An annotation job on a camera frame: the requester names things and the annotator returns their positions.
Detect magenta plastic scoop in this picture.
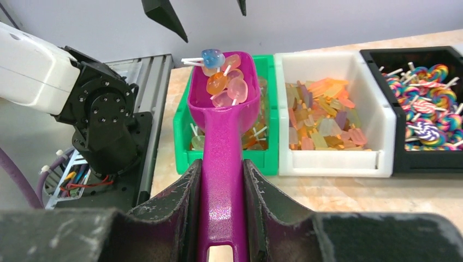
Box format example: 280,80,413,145
187,51,260,261

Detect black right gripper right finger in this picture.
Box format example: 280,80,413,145
243,159,462,261

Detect pink lollipop candy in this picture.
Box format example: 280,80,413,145
227,78,248,105

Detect white bin orange gummies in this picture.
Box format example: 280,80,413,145
274,51,396,178

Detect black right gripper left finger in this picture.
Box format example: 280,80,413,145
1,160,203,261

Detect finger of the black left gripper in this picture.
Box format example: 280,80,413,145
141,0,188,43
237,0,247,16

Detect black bin mixed candies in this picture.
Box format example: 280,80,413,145
360,46,462,177

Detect blue lollipop candy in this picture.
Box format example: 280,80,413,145
181,49,225,69

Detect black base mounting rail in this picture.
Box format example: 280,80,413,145
45,112,157,211

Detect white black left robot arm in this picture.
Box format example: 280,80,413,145
1,23,141,175

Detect orange lollipop candy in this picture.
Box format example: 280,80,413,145
206,65,231,96

